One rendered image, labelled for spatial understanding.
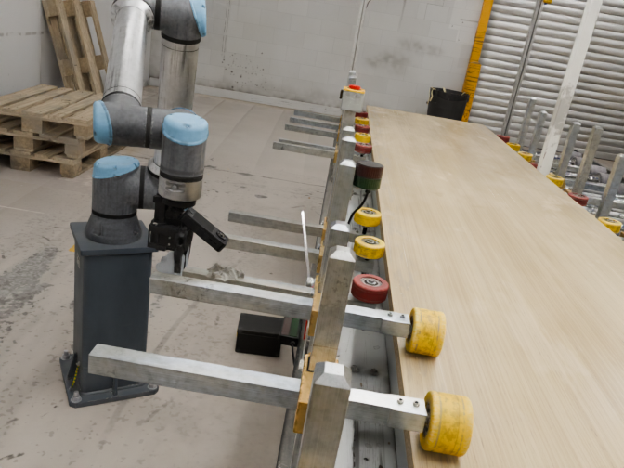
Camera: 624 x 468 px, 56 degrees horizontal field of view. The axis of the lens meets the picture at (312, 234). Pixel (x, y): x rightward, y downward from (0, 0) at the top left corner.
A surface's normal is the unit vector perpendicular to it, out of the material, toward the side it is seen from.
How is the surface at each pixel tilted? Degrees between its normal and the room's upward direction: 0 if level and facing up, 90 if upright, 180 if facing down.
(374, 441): 0
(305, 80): 90
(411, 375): 0
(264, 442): 0
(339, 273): 90
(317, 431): 90
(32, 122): 90
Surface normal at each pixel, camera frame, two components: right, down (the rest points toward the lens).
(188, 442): 0.15, -0.92
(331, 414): -0.07, 0.34
